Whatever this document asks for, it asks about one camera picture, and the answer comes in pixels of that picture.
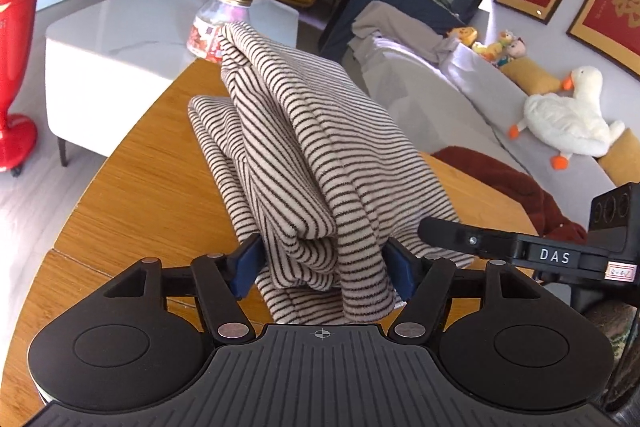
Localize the dark red fleece blanket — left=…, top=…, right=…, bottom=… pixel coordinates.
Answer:
left=432, top=146, right=588, bottom=243

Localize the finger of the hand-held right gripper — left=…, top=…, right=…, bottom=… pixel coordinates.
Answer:
left=418, top=217, right=523, bottom=264

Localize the yellow plush toy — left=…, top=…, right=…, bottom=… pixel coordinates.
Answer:
left=450, top=26, right=478, bottom=46

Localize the striped knit garment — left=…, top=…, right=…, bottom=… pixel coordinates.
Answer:
left=187, top=21, right=476, bottom=325

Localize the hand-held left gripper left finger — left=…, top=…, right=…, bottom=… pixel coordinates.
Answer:
left=100, top=233, right=263, bottom=348

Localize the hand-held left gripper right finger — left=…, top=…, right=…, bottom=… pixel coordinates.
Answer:
left=382, top=237, right=550, bottom=345

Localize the glass jar with gold lid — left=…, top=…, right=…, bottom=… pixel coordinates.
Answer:
left=186, top=0, right=253, bottom=65

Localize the white goose plush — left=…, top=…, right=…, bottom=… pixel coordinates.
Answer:
left=509, top=66, right=626, bottom=170

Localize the grey sofa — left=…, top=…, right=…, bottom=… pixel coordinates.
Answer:
left=350, top=32, right=640, bottom=228

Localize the yellow pillow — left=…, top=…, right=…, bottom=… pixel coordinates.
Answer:
left=597, top=127, right=640, bottom=185
left=500, top=57, right=563, bottom=95

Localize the red standing appliance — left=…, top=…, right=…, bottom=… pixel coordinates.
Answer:
left=0, top=0, right=41, bottom=175

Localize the grey coffee table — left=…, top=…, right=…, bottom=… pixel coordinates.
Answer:
left=45, top=0, right=301, bottom=168

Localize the beige blanket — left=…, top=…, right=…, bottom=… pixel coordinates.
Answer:
left=352, top=1, right=466, bottom=68

